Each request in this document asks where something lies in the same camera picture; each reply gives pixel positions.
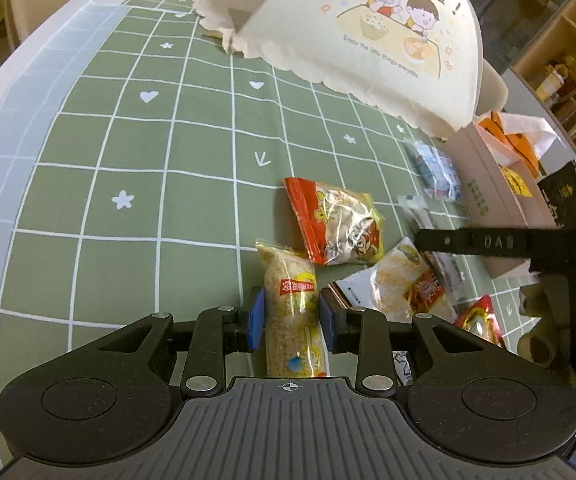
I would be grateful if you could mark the pink cardboard box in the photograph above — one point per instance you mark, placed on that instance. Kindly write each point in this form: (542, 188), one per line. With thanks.
(479, 159)

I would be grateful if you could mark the yellow rice cracker packet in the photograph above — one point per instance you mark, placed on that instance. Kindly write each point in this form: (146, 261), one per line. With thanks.
(294, 344)

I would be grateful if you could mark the green grid tablecloth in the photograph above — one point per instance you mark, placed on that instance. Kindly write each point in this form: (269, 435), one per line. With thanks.
(140, 164)

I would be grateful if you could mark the red cartoon puff packet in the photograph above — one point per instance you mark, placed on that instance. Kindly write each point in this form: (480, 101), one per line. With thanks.
(338, 226)

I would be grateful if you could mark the white red cracker packet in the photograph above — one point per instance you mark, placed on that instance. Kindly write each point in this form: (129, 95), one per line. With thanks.
(400, 285)

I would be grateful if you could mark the cream food cover tent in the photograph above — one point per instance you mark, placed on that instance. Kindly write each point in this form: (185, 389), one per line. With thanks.
(420, 60)

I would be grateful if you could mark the black gift box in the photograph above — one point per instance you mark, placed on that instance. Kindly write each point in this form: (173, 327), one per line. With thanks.
(559, 191)

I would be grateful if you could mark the blue white snack packet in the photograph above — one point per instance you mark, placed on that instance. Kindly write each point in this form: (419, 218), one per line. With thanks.
(437, 171)

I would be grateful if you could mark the orange white paper bag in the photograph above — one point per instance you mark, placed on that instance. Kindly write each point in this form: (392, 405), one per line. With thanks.
(529, 137)

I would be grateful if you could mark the clear long snack packet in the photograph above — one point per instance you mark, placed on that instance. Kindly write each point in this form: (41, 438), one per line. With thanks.
(428, 239)

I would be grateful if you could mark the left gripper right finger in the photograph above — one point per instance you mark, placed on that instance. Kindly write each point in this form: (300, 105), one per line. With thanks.
(364, 333)

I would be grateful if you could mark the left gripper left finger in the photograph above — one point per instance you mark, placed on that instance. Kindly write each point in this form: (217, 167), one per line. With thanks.
(215, 334)

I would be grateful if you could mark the red yellow snack packet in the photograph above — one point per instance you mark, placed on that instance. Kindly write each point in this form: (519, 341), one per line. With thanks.
(480, 320)

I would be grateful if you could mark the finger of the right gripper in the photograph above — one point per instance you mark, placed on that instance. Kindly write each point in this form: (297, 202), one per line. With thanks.
(512, 242)

